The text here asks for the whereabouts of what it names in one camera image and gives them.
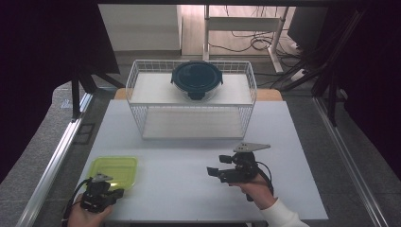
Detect white power strip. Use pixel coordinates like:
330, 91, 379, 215
289, 68, 307, 82

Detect person's left hand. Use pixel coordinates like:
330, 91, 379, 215
66, 193, 113, 227

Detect hand-held gripper black cable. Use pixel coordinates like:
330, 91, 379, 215
61, 177, 93, 222
255, 161, 275, 196

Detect wooden table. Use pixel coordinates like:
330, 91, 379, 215
113, 87, 284, 102

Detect round container with dark lid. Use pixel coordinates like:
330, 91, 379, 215
170, 60, 224, 102

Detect yellow rectangular food container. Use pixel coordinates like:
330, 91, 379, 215
87, 155, 139, 191

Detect person's right hand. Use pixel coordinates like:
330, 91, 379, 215
229, 174, 279, 211

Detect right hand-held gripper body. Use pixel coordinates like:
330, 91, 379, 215
219, 142, 271, 184

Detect black metal stand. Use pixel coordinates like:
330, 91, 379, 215
70, 61, 126, 123
270, 8, 368, 128

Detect white wire shelf rack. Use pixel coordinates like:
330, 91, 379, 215
125, 59, 258, 141

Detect right hand-held gripper black cable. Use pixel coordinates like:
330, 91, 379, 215
255, 161, 275, 196

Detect white desk frame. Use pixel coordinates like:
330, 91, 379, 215
202, 4, 290, 74

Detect white cabinet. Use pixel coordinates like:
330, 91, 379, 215
97, 4, 183, 52

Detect left hand-held gripper black cable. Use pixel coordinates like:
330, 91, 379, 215
61, 177, 93, 222

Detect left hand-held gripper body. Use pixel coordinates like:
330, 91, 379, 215
79, 172, 114, 213

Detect dark curtain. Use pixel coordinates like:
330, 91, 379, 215
325, 0, 401, 183
0, 0, 121, 184

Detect black floor cables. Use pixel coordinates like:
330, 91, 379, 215
208, 5, 305, 61

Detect aluminium rail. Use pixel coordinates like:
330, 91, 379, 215
14, 92, 95, 227
312, 96, 390, 227

